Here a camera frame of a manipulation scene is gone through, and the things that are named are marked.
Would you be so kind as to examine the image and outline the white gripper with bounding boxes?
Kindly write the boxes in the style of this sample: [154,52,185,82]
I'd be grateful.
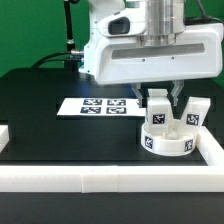
[87,23,224,108]

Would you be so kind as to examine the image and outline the white round stool seat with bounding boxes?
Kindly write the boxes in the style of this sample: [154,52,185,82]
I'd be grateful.
[141,125,197,157]

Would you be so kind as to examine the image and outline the white block at left edge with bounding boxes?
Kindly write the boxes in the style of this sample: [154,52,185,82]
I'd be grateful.
[0,125,9,153]

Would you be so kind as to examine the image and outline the white paper marker sheet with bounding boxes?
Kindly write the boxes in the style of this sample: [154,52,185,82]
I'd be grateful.
[57,98,145,117]

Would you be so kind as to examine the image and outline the black cables at base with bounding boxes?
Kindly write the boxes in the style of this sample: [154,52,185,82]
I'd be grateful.
[31,0,84,69]

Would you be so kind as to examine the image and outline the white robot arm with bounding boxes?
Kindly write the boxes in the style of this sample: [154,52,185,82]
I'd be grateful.
[79,0,224,107]

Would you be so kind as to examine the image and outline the white obstacle fence wall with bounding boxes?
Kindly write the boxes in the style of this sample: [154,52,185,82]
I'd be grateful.
[0,127,224,193]

